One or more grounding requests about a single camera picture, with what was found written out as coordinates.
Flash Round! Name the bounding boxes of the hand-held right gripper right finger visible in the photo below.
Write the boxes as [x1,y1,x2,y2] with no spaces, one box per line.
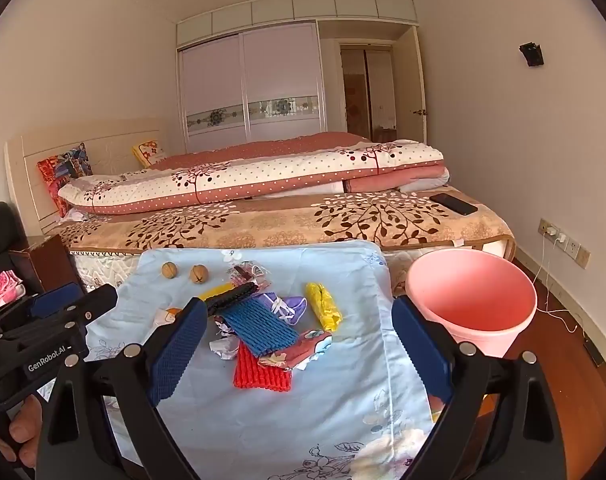
[392,295,568,480]

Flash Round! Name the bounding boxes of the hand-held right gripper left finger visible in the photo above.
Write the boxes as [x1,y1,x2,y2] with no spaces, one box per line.
[35,297,208,480]

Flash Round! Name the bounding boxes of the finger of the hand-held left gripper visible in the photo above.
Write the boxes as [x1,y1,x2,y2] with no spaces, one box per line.
[65,284,120,343]
[0,283,82,332]

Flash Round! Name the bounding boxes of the orange peel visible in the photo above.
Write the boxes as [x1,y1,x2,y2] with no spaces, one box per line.
[153,306,184,331]

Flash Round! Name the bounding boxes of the white paper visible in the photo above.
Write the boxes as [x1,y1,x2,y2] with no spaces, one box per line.
[209,337,240,361]

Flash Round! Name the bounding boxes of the yellow foam net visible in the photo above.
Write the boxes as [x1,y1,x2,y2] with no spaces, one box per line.
[195,282,238,307]

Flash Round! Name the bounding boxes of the pink plastic bin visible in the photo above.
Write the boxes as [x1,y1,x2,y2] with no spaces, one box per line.
[405,249,538,358]

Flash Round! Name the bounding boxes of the black ribbed piece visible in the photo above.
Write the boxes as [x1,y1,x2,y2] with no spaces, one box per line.
[205,282,260,317]

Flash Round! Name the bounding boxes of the blue foam net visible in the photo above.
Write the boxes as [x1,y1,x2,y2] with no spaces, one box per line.
[218,297,300,357]

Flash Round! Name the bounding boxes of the red foam net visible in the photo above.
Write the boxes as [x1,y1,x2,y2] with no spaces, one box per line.
[233,342,292,393]

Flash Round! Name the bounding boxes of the clear plastic wrapper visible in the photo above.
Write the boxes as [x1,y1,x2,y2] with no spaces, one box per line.
[228,260,272,293]

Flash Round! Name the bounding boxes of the yellow plastic bag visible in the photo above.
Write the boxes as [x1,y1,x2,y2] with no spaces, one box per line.
[305,281,344,332]

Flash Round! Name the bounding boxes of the colourful printed wrapper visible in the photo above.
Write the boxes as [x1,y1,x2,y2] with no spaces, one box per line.
[258,329,334,372]

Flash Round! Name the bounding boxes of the purple face mask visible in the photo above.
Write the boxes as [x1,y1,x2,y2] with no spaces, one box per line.
[255,292,308,328]

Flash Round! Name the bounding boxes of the person's left hand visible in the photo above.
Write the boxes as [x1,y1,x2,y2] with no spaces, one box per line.
[0,394,44,468]

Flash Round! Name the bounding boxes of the dark wooden nightstand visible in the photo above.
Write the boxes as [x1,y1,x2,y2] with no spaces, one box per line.
[8,234,86,297]

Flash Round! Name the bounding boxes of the pink patterned cloth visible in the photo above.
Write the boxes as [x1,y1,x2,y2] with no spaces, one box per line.
[0,270,26,317]

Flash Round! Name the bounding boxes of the black chair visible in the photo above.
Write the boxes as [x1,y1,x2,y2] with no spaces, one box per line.
[0,202,31,291]

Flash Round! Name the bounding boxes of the light blue floral cloth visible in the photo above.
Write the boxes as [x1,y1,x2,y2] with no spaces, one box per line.
[38,240,438,480]

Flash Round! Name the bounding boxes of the colourful patterned pillow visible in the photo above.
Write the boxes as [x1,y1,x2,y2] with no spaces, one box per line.
[37,142,94,218]

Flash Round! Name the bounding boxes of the black smartphone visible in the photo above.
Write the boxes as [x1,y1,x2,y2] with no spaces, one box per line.
[429,192,478,217]

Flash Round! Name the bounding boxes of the yellow floral pillow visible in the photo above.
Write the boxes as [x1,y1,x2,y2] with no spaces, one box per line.
[132,140,168,168]

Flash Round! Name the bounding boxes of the cream bed headboard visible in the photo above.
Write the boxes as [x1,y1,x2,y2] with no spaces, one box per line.
[5,119,168,233]

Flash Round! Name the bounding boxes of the brown leaf print blanket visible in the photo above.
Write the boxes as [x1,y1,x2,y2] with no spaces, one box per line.
[48,185,516,261]

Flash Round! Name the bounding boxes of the folded dotted quilt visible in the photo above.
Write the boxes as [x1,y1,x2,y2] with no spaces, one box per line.
[58,131,451,216]

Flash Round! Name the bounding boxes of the white sliding door wardrobe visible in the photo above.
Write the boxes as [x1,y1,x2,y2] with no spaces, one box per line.
[177,20,328,153]

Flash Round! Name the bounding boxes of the hallway sliding closet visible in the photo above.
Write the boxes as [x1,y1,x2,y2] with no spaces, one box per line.
[340,45,398,143]

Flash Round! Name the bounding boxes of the cream room door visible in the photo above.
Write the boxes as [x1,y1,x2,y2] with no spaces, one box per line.
[398,25,428,146]

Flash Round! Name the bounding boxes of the white overhead cabinets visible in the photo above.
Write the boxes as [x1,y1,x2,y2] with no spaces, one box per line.
[175,0,416,51]

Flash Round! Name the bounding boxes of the white charger cable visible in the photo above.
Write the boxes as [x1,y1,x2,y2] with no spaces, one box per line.
[532,239,580,334]

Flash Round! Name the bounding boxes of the wall socket strip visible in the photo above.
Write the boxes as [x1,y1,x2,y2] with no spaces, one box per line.
[539,218,591,267]

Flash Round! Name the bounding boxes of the black wall bracket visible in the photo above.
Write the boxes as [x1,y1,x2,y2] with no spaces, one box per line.
[519,41,544,67]

